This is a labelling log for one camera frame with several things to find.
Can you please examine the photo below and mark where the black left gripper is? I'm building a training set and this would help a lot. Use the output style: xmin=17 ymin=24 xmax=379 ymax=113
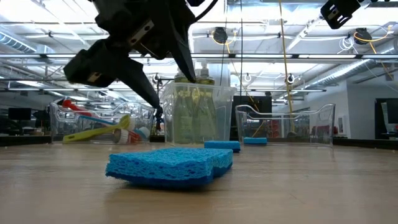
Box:
xmin=63 ymin=0 xmax=197 ymax=110

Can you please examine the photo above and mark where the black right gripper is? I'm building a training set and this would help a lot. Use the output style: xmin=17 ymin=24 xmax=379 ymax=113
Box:
xmin=320 ymin=0 xmax=362 ymax=30

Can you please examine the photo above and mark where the blue dish brush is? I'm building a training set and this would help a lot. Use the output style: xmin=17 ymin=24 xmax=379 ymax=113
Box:
xmin=78 ymin=115 xmax=152 ymax=143

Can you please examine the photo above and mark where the red dish brush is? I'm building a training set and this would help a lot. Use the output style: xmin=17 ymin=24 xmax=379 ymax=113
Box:
xmin=57 ymin=98 xmax=142 ymax=145

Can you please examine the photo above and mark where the green dish brush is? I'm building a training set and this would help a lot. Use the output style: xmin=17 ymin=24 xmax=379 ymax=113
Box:
xmin=62 ymin=114 xmax=137 ymax=143

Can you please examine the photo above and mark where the blue cellulose sponge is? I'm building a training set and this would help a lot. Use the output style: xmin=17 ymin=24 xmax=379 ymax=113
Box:
xmin=243 ymin=136 xmax=268 ymax=146
xmin=203 ymin=140 xmax=242 ymax=154
xmin=104 ymin=147 xmax=234 ymax=189

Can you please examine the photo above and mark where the black tripod stand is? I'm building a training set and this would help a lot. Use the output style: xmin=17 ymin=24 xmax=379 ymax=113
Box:
xmin=154 ymin=105 xmax=165 ymax=144

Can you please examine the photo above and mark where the tall clear plastic bin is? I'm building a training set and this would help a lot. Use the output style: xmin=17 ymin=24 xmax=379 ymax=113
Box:
xmin=160 ymin=82 xmax=238 ymax=147

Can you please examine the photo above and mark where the low clear plastic bin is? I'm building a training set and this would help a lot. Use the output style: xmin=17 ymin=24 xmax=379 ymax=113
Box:
xmin=49 ymin=101 xmax=155 ymax=146
xmin=235 ymin=103 xmax=336 ymax=146

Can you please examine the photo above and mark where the dark doorway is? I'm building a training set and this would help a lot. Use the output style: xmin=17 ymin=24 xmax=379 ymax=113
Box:
xmin=374 ymin=98 xmax=398 ymax=141

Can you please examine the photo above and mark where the black monitor panel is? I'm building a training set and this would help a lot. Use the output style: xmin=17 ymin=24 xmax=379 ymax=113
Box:
xmin=230 ymin=95 xmax=273 ymax=141

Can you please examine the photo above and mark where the black desk monitor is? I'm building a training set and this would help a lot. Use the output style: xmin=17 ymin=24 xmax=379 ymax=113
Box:
xmin=7 ymin=108 xmax=32 ymax=121

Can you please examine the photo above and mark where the black ceiling cable reel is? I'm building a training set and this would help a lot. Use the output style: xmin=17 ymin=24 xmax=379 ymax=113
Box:
xmin=353 ymin=27 xmax=371 ymax=45
xmin=212 ymin=27 xmax=229 ymax=45

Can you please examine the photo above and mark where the yellow hanging cord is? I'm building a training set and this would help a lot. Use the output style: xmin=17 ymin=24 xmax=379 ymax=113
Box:
xmin=278 ymin=0 xmax=297 ymax=135

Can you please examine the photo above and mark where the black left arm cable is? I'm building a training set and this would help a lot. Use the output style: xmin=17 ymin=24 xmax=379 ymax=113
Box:
xmin=186 ymin=0 xmax=218 ymax=23

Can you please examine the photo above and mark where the black hanging cable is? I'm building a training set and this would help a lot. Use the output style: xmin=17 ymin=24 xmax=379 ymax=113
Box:
xmin=239 ymin=0 xmax=244 ymax=97

